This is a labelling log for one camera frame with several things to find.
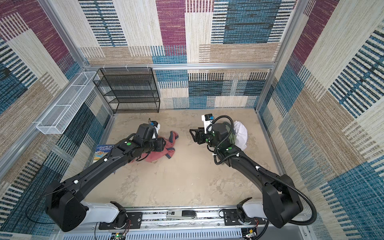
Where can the white wire mesh basket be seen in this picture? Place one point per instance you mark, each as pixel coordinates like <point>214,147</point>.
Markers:
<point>58,118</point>

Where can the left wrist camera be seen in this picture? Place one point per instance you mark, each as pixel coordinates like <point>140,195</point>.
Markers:
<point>157,126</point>

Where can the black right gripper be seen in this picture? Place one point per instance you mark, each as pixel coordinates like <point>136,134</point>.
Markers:
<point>199,134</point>

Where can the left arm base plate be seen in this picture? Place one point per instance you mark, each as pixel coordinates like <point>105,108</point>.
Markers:
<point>133,221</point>

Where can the blue illustrated children's book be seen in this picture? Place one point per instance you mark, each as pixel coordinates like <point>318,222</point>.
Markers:
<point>101,151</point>

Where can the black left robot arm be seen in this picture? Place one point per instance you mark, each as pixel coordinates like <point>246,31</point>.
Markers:
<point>64,202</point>

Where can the grey handheld device on rail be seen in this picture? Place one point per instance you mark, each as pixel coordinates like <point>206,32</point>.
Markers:
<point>181,215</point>

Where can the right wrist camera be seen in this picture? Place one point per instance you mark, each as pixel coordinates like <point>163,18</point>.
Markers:
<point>207,120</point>

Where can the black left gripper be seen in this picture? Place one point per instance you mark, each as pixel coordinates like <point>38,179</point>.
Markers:
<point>160,145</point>

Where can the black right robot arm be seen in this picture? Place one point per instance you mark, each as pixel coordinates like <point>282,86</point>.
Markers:
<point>281,199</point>

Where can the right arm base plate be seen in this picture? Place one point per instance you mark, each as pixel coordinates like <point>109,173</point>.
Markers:
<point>234,217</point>

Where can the white cloth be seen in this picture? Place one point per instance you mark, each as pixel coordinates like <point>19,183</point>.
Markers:
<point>241,134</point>

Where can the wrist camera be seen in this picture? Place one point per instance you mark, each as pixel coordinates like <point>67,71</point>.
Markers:
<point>207,120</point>
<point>157,126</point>

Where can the red cloth garment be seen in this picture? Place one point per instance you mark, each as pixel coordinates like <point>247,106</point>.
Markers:
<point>167,152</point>

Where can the black wire mesh shelf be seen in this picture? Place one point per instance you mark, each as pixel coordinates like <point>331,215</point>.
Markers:
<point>128,90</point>

